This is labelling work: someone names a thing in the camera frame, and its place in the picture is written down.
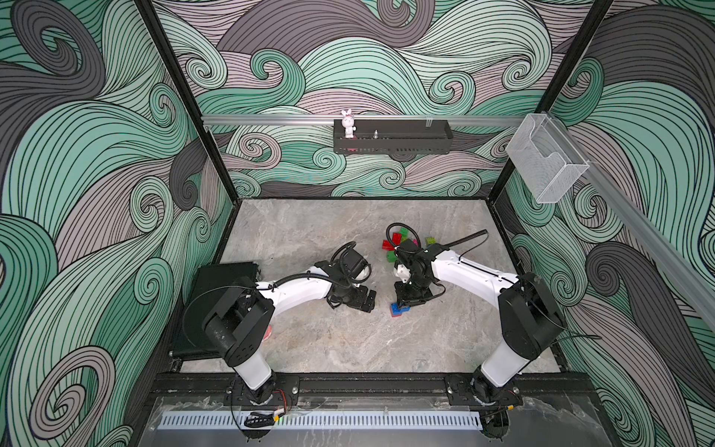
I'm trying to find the blue lego brick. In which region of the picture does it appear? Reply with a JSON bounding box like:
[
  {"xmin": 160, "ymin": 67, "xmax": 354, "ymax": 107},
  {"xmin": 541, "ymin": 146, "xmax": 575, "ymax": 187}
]
[{"xmin": 390, "ymin": 303, "xmax": 411, "ymax": 318}]

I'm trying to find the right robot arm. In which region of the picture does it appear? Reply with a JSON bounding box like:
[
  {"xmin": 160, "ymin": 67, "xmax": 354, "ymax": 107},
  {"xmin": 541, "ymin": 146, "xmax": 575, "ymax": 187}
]
[{"xmin": 394, "ymin": 240, "xmax": 581, "ymax": 402}]

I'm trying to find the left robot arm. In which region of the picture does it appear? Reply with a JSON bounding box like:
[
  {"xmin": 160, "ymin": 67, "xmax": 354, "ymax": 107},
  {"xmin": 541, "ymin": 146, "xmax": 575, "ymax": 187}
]
[{"xmin": 182, "ymin": 260, "xmax": 376, "ymax": 394}]

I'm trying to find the red lego brick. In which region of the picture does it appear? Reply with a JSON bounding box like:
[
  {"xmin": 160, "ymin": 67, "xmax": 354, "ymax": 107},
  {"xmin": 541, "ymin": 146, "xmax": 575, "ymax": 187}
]
[{"xmin": 382, "ymin": 232, "xmax": 402, "ymax": 251}]

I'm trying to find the pink white small toy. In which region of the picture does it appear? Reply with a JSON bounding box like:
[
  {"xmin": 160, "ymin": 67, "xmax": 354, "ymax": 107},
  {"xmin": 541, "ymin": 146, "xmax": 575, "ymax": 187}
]
[{"xmin": 263, "ymin": 325, "xmax": 273, "ymax": 341}]

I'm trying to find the white rabbit figurine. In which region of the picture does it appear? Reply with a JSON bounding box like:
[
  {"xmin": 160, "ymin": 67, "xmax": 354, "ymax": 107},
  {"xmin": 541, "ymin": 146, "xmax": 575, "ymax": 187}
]
[{"xmin": 341, "ymin": 109, "xmax": 357, "ymax": 139}]

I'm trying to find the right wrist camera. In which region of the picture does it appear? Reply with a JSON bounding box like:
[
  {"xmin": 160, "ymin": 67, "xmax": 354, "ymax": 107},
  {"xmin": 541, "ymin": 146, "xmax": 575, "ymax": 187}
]
[{"xmin": 393, "ymin": 263, "xmax": 411, "ymax": 283}]

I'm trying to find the black wall shelf tray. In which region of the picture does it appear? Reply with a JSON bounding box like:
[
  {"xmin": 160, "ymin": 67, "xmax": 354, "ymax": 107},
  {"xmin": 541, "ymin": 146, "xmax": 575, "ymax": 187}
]
[{"xmin": 333, "ymin": 118, "xmax": 454, "ymax": 158}]

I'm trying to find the clear plastic wall box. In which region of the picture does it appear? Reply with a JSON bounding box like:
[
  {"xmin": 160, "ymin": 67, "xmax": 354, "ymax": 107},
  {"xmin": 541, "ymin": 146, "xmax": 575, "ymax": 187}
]
[{"xmin": 506, "ymin": 113, "xmax": 590, "ymax": 204}]

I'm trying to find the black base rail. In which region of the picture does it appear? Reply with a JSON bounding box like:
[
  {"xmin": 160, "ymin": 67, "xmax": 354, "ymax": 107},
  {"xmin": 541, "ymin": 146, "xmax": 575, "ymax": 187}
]
[{"xmin": 149, "ymin": 372, "xmax": 595, "ymax": 407}]

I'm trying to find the white slotted cable duct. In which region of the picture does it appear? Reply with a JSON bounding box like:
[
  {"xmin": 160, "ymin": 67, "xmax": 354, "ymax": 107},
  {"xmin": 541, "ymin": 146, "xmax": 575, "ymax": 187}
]
[{"xmin": 158, "ymin": 410, "xmax": 482, "ymax": 431}]

